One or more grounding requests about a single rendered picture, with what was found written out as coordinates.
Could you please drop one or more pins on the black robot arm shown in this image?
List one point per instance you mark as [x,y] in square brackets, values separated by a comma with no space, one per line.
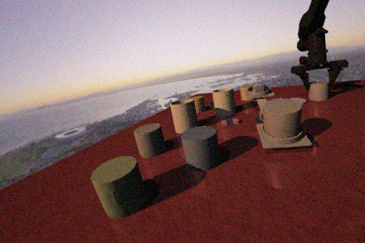
[311,33]

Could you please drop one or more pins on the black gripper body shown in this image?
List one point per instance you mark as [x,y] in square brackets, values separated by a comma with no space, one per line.
[318,58]

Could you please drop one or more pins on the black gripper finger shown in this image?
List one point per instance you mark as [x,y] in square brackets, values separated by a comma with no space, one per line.
[305,80]
[332,74]

